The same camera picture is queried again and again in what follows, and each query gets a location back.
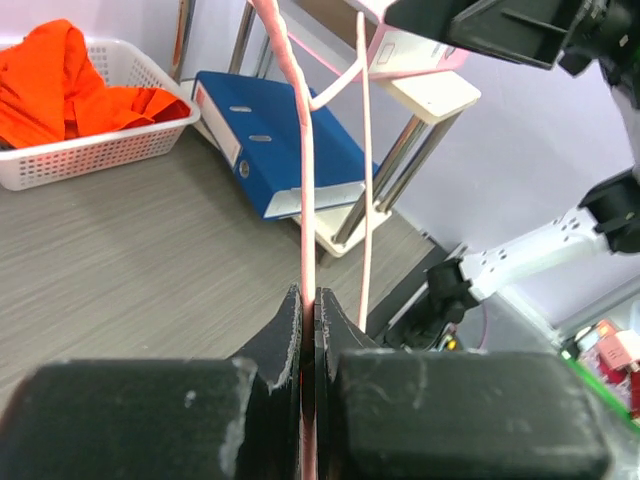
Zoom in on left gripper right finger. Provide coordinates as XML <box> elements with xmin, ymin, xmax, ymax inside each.
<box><xmin>315</xmin><ymin>288</ymin><xmax>613</xmax><ymax>479</ymax></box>

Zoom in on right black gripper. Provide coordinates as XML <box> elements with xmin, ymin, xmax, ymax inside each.
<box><xmin>384</xmin><ymin>0</ymin><xmax>639</xmax><ymax>75</ymax></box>

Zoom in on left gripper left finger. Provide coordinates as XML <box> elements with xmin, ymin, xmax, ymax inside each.
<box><xmin>1</xmin><ymin>286</ymin><xmax>302</xmax><ymax>479</ymax></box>

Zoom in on pink wire hanger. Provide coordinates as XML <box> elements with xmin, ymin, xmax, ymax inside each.
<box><xmin>247</xmin><ymin>0</ymin><xmax>469</xmax><ymax>480</ymax></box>

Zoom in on orange shorts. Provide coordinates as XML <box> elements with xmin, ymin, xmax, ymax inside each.
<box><xmin>1</xmin><ymin>19</ymin><xmax>190</xmax><ymax>149</ymax></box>

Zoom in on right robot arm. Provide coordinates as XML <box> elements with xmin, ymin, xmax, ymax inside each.
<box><xmin>384</xmin><ymin>1</ymin><xmax>639</xmax><ymax>252</ymax></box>

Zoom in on white small shelf stand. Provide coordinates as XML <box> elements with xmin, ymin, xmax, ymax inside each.
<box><xmin>169</xmin><ymin>0</ymin><xmax>482</xmax><ymax>259</ymax></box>

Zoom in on blue book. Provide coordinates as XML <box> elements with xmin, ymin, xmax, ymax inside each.
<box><xmin>192</xmin><ymin>71</ymin><xmax>365</xmax><ymax>220</ymax></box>

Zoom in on white perforated basket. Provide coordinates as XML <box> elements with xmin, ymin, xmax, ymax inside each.
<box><xmin>1</xmin><ymin>37</ymin><xmax>200</xmax><ymax>191</ymax></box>

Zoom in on pink ring binder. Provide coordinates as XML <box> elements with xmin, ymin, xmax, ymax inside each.
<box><xmin>281</xmin><ymin>1</ymin><xmax>469</xmax><ymax>79</ymax></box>

